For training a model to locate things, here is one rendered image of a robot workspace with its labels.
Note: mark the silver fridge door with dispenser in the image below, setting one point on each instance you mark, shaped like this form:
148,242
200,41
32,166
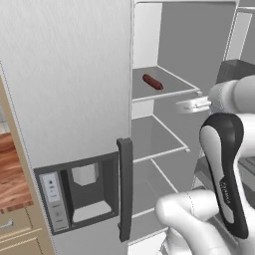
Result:
66,83

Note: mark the glass fridge shelf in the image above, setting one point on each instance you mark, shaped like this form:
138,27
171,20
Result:
156,137
156,84
149,186

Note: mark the red-brown sausage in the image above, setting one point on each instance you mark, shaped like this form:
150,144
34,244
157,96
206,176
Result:
152,82

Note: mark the beige drawer front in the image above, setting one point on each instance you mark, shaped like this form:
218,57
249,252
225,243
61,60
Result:
15,224

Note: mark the open fridge door with bins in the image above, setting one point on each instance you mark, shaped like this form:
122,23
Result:
240,50

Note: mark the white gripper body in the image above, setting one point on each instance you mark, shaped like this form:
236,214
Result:
192,105

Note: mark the silver fridge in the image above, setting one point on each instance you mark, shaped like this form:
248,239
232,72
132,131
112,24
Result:
186,50

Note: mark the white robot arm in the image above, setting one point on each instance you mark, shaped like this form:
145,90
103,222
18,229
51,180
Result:
219,186

